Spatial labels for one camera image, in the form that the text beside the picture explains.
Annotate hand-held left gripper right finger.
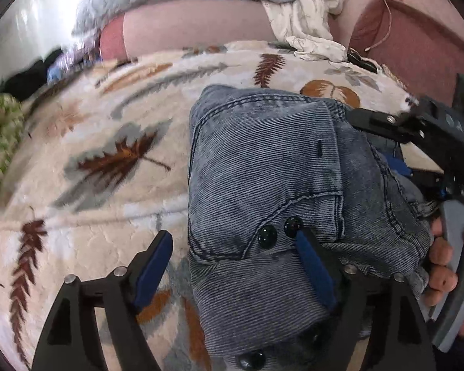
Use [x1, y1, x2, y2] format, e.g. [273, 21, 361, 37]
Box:
[294, 227, 437, 371]

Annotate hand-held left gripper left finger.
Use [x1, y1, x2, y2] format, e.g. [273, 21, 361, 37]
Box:
[30, 230, 174, 371]

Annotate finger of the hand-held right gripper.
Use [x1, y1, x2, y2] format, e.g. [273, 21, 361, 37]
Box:
[348, 107, 427, 144]
[387, 152, 449, 202]

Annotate grey-blue denim pants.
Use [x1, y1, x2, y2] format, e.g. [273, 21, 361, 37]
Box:
[187, 84, 436, 371]

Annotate person's right hand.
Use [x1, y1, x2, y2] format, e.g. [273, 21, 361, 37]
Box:
[421, 216, 464, 337]

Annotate leaf print blanket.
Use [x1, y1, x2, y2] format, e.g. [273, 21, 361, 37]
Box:
[0, 41, 422, 371]

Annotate white crumpled cloth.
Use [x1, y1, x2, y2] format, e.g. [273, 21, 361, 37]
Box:
[261, 0, 362, 62]

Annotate green and white patterned quilt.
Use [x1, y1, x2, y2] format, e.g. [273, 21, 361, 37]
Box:
[0, 95, 26, 221]

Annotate pink padded headboard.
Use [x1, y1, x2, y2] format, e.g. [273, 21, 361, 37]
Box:
[98, 0, 464, 124]

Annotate black cloth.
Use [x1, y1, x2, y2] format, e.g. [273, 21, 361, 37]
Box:
[2, 48, 68, 95]

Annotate thin beige cable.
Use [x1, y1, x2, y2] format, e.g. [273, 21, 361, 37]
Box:
[365, 0, 393, 51]

